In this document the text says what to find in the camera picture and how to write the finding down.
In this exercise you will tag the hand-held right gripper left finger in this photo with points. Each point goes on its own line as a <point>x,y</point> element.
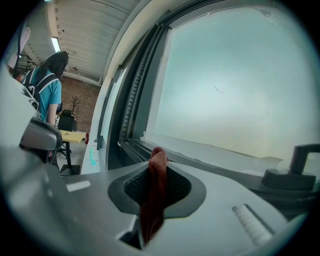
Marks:
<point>75,212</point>

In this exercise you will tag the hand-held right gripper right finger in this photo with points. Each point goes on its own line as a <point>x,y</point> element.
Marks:
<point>212,220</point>

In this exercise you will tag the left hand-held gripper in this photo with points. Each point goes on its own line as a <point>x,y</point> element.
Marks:
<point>12,105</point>

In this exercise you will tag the dark red cloth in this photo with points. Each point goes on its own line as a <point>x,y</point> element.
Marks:
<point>155,190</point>

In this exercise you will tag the black office chair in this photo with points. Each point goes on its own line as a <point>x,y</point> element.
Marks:
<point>67,121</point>

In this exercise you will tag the light wooden table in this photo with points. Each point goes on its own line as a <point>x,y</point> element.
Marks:
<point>72,136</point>

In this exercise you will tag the branch-shaped coat stand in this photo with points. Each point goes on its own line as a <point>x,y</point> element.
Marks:
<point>74,105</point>

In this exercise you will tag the red fire extinguisher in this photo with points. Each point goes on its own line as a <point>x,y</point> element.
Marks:
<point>87,138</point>

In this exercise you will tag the teal bottle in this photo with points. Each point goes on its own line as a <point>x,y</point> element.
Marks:
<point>91,153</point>

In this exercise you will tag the small teal cap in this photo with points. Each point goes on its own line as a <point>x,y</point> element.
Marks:
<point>93,162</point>

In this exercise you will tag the ceiling tube light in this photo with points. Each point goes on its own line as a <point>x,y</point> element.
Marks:
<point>56,44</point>

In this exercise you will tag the person's pink shirt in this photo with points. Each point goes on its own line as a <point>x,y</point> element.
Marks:
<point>21,42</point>

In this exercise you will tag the white-edged frosted window pane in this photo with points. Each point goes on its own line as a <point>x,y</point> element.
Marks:
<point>225,87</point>

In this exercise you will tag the frosted window with dark frame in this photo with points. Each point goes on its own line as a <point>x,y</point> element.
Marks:
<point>140,100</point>

